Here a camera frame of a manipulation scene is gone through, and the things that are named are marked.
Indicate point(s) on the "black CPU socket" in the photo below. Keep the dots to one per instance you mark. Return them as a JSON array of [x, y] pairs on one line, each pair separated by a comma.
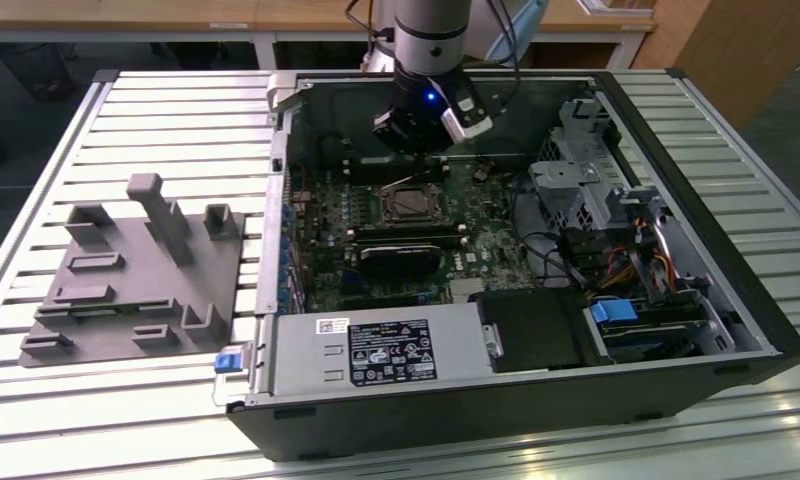
[[383, 216]]

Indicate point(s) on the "black open PC case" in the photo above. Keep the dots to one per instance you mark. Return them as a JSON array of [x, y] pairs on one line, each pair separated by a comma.
[[440, 425]]

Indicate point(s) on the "silver metal drive cage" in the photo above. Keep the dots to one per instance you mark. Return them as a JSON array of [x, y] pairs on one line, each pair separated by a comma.
[[574, 200]]

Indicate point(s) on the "silver chipset heatsink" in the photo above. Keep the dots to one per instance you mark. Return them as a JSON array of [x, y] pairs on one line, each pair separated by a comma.
[[468, 290]]

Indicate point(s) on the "blue case latch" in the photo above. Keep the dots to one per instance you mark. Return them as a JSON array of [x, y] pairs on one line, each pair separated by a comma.
[[228, 362]]

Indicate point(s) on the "wooden desk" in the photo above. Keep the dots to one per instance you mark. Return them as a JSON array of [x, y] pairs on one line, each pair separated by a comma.
[[174, 15]]

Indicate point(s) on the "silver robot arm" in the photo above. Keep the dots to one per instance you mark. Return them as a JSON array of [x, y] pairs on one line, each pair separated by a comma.
[[434, 30]]

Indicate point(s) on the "black RAM slot bank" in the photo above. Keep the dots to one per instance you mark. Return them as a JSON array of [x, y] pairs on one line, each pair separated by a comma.
[[367, 172]]

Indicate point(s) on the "silver CPU plate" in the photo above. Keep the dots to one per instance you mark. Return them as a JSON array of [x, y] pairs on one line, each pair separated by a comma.
[[415, 204]]

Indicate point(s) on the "black graphics card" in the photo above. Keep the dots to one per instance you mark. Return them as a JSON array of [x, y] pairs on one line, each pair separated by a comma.
[[400, 262]]

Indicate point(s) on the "blue disk carrier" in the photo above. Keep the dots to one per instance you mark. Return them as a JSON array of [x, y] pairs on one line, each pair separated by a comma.
[[614, 312]]

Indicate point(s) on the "grey power supply unit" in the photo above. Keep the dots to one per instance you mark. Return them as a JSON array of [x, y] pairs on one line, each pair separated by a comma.
[[307, 350]]

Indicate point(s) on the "black expansion slot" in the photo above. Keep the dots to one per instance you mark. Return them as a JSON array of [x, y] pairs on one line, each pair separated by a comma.
[[374, 301]]

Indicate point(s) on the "black power supply label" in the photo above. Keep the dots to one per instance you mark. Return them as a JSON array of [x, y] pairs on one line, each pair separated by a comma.
[[394, 355]]

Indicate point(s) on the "silver disk bay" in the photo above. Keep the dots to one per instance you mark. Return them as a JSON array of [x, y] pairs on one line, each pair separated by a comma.
[[707, 330]]

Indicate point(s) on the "grey parts rack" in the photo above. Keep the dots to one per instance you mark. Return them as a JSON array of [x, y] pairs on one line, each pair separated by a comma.
[[140, 280]]

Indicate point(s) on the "green motherboard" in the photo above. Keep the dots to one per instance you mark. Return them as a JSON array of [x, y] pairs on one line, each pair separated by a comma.
[[494, 250]]

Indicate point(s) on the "wooden cabinet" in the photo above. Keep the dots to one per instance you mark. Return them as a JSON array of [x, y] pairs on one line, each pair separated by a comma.
[[741, 50]]

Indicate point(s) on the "white barcode sticker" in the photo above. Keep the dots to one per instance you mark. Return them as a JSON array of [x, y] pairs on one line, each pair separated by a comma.
[[332, 325]]

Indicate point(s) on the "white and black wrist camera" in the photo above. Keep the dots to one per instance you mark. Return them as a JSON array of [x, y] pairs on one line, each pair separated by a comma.
[[463, 127]]

